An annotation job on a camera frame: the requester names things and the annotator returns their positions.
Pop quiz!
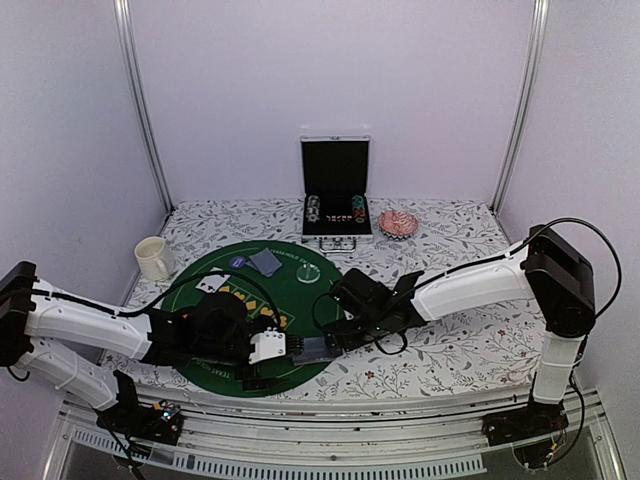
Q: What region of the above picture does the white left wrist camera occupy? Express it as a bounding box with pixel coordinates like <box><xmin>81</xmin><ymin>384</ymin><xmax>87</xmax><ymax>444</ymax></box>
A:
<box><xmin>248</xmin><ymin>327</ymin><xmax>303</xmax><ymax>365</ymax></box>

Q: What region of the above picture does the left aluminium frame post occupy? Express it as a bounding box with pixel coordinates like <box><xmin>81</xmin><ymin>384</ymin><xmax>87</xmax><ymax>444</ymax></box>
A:
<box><xmin>113</xmin><ymin>0</ymin><xmax>175</xmax><ymax>215</ymax></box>

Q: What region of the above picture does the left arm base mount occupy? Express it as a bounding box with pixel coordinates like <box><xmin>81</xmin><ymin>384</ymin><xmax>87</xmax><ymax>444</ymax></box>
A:
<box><xmin>96</xmin><ymin>370</ymin><xmax>184</xmax><ymax>446</ymax></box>

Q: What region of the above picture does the right aluminium frame post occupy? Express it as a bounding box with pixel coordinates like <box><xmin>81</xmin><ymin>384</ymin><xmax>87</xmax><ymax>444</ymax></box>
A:
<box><xmin>490</xmin><ymin>0</ymin><xmax>550</xmax><ymax>216</ymax></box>

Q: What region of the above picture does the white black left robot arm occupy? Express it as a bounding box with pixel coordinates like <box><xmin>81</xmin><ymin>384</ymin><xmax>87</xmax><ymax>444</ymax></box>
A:
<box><xmin>1</xmin><ymin>261</ymin><xmax>287</xmax><ymax>434</ymax></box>

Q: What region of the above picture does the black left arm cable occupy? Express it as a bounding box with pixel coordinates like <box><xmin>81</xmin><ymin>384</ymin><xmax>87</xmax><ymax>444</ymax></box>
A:
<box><xmin>29</xmin><ymin>274</ymin><xmax>281</xmax><ymax>331</ymax></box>

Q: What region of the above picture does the poker chip row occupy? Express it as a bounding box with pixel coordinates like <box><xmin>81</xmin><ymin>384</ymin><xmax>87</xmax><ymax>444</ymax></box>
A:
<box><xmin>306</xmin><ymin>195</ymin><xmax>320</xmax><ymax>223</ymax></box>
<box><xmin>351</xmin><ymin>195</ymin><xmax>367</xmax><ymax>223</ymax></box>

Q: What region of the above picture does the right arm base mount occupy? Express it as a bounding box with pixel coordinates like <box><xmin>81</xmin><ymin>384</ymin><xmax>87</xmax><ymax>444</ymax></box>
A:
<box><xmin>481</xmin><ymin>397</ymin><xmax>569</xmax><ymax>470</ymax></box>

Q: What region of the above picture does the red blue patterned bowl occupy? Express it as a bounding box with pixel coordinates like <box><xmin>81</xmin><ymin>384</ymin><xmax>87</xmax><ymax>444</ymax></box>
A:
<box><xmin>378</xmin><ymin>210</ymin><xmax>419</xmax><ymax>241</ymax></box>

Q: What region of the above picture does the clear dealer button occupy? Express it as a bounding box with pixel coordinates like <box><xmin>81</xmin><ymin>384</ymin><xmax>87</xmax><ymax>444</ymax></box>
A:
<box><xmin>296</xmin><ymin>263</ymin><xmax>321</xmax><ymax>285</ymax></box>

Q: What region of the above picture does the blue playing card deck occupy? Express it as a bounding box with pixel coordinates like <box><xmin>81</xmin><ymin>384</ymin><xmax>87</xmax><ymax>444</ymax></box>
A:
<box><xmin>249</xmin><ymin>248</ymin><xmax>282</xmax><ymax>278</ymax></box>

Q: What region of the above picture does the green round poker mat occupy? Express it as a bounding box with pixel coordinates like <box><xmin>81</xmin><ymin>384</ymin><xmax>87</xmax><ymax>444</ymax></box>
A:
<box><xmin>174</xmin><ymin>240</ymin><xmax>344</xmax><ymax>398</ymax></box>

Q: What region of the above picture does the aluminium frame post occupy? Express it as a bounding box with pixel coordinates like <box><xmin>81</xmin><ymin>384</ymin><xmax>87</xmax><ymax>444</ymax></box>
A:
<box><xmin>490</xmin><ymin>0</ymin><xmax>550</xmax><ymax>216</ymax></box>
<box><xmin>113</xmin><ymin>0</ymin><xmax>175</xmax><ymax>215</ymax></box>

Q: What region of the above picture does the cream ceramic mug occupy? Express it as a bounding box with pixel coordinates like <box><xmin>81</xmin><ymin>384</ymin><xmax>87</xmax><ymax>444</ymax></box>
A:
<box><xmin>134</xmin><ymin>236</ymin><xmax>175</xmax><ymax>281</ymax></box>

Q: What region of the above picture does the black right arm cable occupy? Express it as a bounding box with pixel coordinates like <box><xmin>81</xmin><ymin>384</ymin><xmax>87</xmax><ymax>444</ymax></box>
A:
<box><xmin>312</xmin><ymin>216</ymin><xmax>624</xmax><ymax>356</ymax></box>

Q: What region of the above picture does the face up playing card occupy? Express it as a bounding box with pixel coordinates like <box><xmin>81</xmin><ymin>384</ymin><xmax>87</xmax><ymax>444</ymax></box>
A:
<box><xmin>196</xmin><ymin>275</ymin><xmax>230</xmax><ymax>293</ymax></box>

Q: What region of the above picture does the front aluminium rail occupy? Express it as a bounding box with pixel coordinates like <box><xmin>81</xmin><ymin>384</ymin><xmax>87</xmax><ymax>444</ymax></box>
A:
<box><xmin>47</xmin><ymin>387</ymin><xmax>626</xmax><ymax>480</ymax></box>

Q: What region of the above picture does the aluminium poker chip case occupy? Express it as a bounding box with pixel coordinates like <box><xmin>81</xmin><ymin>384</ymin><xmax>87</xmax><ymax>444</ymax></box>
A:
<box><xmin>300</xmin><ymin>135</ymin><xmax>373</xmax><ymax>255</ymax></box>

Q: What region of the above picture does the purple small blind button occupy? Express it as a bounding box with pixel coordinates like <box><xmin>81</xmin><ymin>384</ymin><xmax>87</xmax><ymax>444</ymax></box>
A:
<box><xmin>229</xmin><ymin>256</ymin><xmax>247</xmax><ymax>269</ymax></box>

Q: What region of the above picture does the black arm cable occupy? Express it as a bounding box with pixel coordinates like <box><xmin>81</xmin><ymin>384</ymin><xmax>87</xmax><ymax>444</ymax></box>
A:
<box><xmin>312</xmin><ymin>216</ymin><xmax>624</xmax><ymax>356</ymax></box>
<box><xmin>29</xmin><ymin>274</ymin><xmax>281</xmax><ymax>331</ymax></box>

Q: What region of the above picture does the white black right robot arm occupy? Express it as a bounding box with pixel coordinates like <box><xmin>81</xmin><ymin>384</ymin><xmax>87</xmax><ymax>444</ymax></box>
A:
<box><xmin>320</xmin><ymin>226</ymin><xmax>596</xmax><ymax>436</ymax></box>

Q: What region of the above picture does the right poker chip row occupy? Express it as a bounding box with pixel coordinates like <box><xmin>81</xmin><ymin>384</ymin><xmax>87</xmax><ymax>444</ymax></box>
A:
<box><xmin>351</xmin><ymin>195</ymin><xmax>367</xmax><ymax>223</ymax></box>

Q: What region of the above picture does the left poker chip row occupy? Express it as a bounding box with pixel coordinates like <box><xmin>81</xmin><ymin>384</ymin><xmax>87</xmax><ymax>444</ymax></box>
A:
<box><xmin>306</xmin><ymin>195</ymin><xmax>320</xmax><ymax>223</ymax></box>

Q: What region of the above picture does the red dice row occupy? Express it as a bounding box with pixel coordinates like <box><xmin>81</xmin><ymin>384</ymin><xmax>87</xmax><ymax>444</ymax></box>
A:
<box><xmin>325</xmin><ymin>215</ymin><xmax>352</xmax><ymax>223</ymax></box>

